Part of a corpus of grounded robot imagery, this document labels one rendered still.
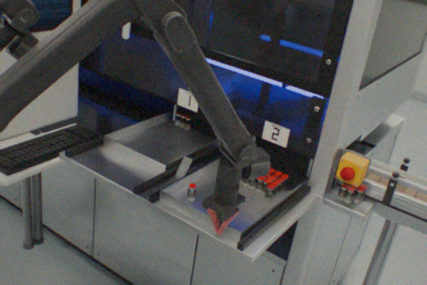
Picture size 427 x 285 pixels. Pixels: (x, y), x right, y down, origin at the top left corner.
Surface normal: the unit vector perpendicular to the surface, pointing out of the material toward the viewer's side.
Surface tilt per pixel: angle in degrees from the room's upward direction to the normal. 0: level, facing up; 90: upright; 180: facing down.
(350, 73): 90
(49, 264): 0
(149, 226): 90
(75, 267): 0
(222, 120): 99
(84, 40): 95
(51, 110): 90
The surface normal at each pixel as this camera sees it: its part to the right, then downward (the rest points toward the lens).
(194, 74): 0.45, 0.58
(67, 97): 0.81, 0.35
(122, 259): -0.57, 0.28
